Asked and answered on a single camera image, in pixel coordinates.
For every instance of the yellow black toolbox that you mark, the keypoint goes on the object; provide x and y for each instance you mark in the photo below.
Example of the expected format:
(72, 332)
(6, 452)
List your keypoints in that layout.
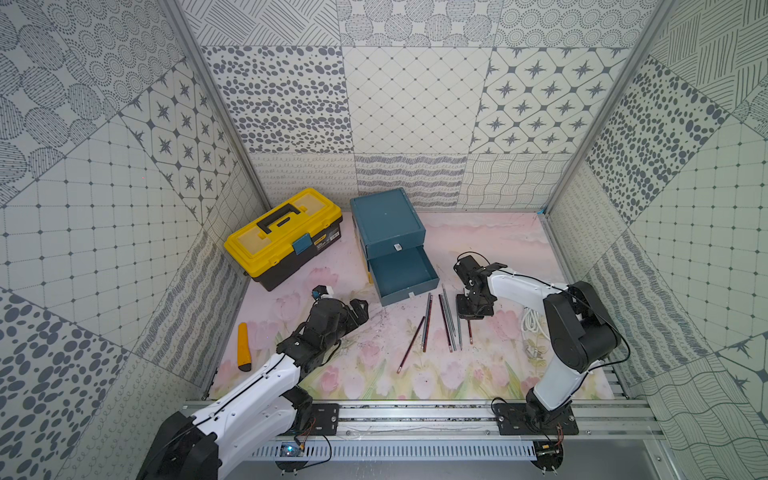
(273, 247)

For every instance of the teal drawer cabinet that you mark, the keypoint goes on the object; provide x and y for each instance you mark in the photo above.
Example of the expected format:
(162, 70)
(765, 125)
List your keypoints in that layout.
(386, 223)

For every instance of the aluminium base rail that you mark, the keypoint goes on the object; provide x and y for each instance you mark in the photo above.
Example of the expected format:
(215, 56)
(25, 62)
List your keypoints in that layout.
(582, 420)

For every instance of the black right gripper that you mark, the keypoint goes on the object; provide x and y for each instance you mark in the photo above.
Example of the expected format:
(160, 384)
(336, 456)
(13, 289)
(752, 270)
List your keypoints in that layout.
(466, 314)

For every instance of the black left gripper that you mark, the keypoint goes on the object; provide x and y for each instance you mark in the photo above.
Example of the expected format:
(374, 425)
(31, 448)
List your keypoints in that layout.
(345, 312)

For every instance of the grey green pencil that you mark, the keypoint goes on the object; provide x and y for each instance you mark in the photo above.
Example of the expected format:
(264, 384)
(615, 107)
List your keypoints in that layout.
(453, 326)

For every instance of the teal drawer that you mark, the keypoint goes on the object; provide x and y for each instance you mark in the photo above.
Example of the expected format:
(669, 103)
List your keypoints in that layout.
(403, 274)

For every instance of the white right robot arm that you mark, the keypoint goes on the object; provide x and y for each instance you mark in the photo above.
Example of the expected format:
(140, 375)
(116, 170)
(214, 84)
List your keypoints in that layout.
(580, 330)

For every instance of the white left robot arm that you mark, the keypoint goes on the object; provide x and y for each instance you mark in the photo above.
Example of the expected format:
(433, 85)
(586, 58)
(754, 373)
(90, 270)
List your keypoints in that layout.
(211, 442)

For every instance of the red black pencil beside green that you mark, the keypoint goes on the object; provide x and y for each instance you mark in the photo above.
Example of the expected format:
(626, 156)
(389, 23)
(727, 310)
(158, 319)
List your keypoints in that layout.
(428, 324)

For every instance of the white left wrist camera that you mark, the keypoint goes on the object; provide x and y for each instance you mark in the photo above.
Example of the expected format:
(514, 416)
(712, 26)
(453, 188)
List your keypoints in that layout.
(320, 292)

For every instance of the orange object at wall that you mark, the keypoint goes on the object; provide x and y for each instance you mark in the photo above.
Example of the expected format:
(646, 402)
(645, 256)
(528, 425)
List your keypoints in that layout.
(243, 352)

